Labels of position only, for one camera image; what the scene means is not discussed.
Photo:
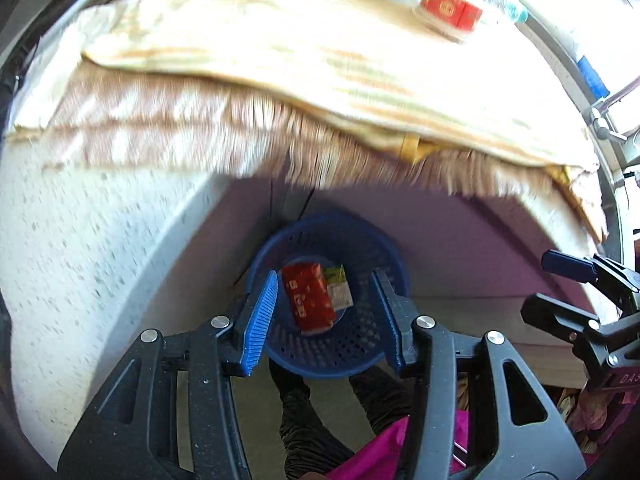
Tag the yellow cloth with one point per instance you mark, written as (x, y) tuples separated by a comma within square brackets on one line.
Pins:
[(412, 147)]

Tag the person's right hand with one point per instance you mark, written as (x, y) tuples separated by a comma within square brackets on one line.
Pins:
[(594, 407)]

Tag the clear plastic bottle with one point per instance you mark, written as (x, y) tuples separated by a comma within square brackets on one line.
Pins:
[(505, 7)]

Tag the blue plastic basket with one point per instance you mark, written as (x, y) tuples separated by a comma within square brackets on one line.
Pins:
[(320, 355)]

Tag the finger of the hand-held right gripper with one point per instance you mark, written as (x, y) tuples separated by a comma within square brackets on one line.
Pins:
[(555, 314), (567, 264)]

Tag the red paper box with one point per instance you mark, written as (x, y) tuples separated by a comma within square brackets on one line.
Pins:
[(307, 300)]

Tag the cream striped towel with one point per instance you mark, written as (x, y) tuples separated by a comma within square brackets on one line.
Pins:
[(250, 35)]

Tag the fringed brown striped cloth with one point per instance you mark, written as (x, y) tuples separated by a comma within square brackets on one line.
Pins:
[(150, 120)]

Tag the dark trouser leg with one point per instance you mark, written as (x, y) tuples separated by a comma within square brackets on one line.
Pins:
[(382, 400), (305, 425)]

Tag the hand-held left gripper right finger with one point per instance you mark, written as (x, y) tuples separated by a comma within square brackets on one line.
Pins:
[(389, 312)]

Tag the red box in plastic wrap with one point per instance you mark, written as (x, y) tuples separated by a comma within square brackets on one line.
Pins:
[(446, 7)]

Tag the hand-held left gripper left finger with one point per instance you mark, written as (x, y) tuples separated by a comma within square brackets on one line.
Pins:
[(261, 320)]

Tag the blue tape strip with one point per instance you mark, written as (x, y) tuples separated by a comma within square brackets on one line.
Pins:
[(594, 77)]

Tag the small green white carton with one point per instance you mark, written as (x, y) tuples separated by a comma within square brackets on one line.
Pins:
[(339, 294)]

